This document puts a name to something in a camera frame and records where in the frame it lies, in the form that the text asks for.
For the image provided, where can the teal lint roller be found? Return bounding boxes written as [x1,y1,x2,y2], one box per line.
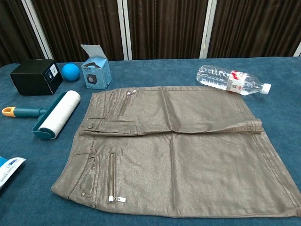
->
[1,90,81,140]

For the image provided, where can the blue felt table cover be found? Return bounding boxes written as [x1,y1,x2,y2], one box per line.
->
[0,56,301,226]

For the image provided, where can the grey-brown folded shorts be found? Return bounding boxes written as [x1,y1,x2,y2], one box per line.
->
[50,86,301,218]

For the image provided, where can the light blue speaker box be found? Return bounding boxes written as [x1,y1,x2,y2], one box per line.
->
[80,44,112,90]

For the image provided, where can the clear plastic water bottle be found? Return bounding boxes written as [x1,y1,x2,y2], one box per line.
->
[196,65,272,96]

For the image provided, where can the dark curtain partition panel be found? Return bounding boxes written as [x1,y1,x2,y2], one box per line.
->
[0,0,54,68]
[117,0,217,61]
[21,0,132,63]
[199,0,301,59]

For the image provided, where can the blue ball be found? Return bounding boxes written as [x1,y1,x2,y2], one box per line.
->
[61,63,81,82]

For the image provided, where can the black cardboard box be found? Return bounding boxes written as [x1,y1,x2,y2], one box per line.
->
[9,59,63,97]

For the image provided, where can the white blue mask package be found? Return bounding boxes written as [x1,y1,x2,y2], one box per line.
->
[0,156,26,189]

